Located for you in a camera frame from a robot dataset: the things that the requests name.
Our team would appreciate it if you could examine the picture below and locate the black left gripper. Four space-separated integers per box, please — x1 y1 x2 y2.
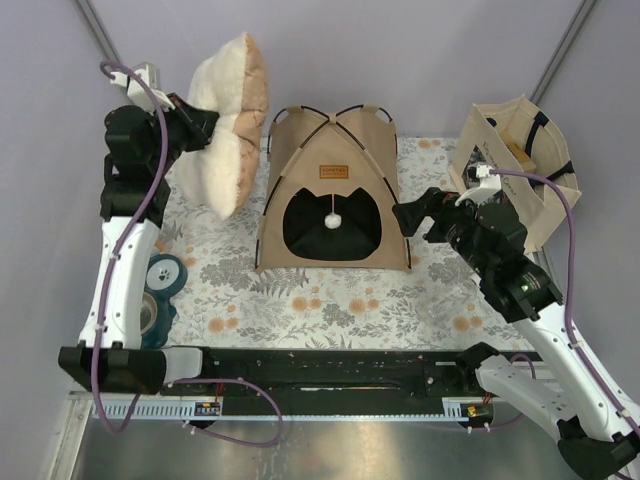
144 91 220 174

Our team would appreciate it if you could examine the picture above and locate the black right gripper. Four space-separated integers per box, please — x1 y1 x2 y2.
391 186 494 277

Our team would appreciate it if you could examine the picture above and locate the white fluffy cushion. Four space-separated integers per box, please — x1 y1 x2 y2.
173 32 269 220

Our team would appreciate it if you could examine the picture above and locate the beige fabric pet tent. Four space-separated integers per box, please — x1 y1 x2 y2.
253 103 414 275

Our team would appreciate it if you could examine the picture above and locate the black tent pole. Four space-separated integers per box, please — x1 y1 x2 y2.
254 104 396 271
269 104 412 274

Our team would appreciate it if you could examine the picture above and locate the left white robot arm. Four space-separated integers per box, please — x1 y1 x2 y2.
58 93 219 394

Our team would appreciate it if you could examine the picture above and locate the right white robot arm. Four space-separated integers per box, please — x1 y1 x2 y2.
392 187 639 479

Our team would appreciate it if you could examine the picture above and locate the teal double pet bowl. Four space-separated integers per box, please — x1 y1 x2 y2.
140 250 188 349

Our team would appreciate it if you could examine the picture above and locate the wooden block in bag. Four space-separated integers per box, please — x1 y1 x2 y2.
500 130 536 173

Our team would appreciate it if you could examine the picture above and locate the floral patterned table mat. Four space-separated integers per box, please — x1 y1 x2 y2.
157 165 528 351

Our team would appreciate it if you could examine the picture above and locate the cream floral tote bag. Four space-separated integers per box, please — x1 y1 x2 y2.
448 96 581 253

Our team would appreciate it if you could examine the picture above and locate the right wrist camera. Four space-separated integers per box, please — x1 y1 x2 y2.
455 163 502 206

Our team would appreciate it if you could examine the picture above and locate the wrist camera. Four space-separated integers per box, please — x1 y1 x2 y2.
455 163 502 206
108 62 172 112

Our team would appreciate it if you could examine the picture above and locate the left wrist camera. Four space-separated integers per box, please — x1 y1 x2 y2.
108 62 172 112

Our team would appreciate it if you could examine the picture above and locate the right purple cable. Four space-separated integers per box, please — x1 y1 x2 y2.
487 167 640 434

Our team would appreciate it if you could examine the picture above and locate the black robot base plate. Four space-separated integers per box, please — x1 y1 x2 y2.
159 344 551 416

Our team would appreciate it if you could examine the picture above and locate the white slotted cable duct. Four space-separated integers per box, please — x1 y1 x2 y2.
92 397 494 420

